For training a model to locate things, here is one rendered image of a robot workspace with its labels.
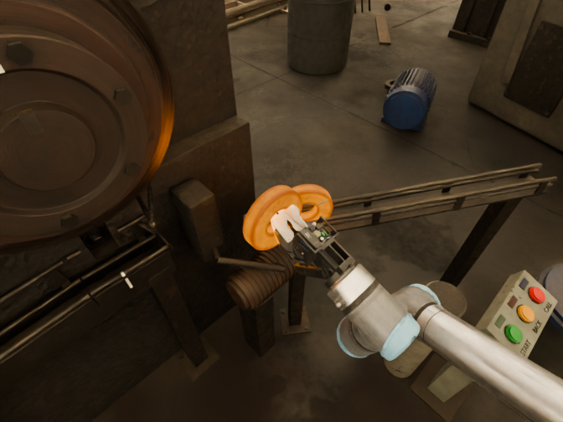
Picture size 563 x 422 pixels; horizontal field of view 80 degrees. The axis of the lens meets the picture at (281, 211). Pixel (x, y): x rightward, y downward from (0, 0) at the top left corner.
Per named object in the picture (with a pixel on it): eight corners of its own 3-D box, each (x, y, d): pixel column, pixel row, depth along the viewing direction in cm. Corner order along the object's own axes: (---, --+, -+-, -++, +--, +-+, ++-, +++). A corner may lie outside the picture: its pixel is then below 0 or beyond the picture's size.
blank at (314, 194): (296, 229, 102) (297, 237, 100) (265, 203, 92) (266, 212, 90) (339, 204, 97) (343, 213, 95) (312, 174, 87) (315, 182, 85)
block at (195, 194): (185, 244, 103) (166, 187, 86) (207, 230, 107) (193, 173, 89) (205, 265, 98) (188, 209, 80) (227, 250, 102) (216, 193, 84)
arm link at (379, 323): (379, 367, 64) (405, 362, 56) (334, 316, 68) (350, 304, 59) (407, 334, 68) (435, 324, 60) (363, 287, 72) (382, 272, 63)
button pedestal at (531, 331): (405, 393, 125) (474, 320, 80) (437, 348, 137) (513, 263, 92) (444, 429, 117) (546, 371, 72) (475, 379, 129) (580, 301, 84)
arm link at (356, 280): (363, 288, 71) (333, 317, 66) (347, 270, 72) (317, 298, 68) (382, 272, 64) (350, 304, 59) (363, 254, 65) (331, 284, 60)
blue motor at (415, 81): (374, 131, 245) (385, 85, 220) (394, 96, 280) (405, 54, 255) (417, 141, 236) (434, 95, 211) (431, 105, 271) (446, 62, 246)
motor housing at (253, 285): (237, 342, 138) (219, 271, 99) (276, 308, 149) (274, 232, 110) (257, 366, 132) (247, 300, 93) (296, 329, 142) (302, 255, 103)
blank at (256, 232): (235, 213, 67) (245, 222, 65) (290, 171, 73) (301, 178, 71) (249, 254, 79) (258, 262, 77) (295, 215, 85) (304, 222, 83)
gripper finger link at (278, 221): (274, 194, 70) (304, 226, 67) (270, 209, 74) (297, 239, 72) (263, 202, 68) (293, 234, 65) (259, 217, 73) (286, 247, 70)
